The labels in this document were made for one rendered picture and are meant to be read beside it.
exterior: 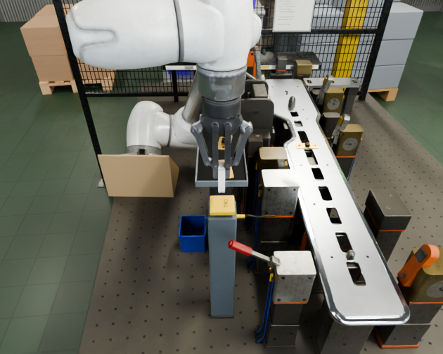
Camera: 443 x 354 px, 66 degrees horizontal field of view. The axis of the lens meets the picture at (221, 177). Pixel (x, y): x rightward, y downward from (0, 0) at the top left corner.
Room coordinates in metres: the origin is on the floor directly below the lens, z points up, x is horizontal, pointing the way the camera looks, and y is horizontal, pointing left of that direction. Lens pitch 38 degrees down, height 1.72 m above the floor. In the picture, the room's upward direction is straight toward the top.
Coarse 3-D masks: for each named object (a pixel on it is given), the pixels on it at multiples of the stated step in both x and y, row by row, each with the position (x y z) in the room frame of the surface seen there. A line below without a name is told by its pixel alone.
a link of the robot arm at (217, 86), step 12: (204, 72) 0.57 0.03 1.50; (216, 72) 0.56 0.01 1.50; (228, 72) 0.56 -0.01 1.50; (240, 72) 0.57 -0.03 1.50; (204, 84) 0.57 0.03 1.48; (216, 84) 0.56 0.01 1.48; (228, 84) 0.56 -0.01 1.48; (240, 84) 0.57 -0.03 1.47; (204, 96) 0.57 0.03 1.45; (216, 96) 0.56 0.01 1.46; (228, 96) 0.56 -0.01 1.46
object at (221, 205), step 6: (210, 198) 0.62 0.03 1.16; (216, 198) 0.62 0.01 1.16; (222, 198) 0.62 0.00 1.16; (228, 198) 0.62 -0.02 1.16; (210, 204) 0.60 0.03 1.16; (216, 204) 0.60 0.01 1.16; (222, 204) 0.60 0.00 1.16; (228, 204) 0.60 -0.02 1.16; (234, 204) 0.60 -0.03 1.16; (210, 210) 0.58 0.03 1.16; (216, 210) 0.58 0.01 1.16; (222, 210) 0.58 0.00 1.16; (228, 210) 0.58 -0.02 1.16; (234, 210) 0.58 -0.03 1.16
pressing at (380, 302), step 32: (288, 96) 1.54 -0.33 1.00; (288, 128) 1.25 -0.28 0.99; (320, 128) 1.24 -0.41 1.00; (288, 160) 1.00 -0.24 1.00; (320, 160) 1.00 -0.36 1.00; (352, 192) 0.83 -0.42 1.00; (320, 224) 0.69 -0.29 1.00; (352, 224) 0.69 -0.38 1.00; (320, 256) 0.57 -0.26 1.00; (352, 288) 0.47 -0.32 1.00; (384, 288) 0.47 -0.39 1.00; (352, 320) 0.39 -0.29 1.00; (384, 320) 0.39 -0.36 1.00
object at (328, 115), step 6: (324, 114) 1.37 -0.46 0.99; (330, 114) 1.37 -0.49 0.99; (336, 114) 1.37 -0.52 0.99; (324, 120) 1.35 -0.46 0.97; (330, 120) 1.35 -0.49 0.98; (336, 120) 1.35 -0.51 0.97; (324, 126) 1.35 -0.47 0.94; (330, 126) 1.35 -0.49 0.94; (324, 132) 1.35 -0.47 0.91; (330, 132) 1.35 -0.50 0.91; (330, 144) 1.35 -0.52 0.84
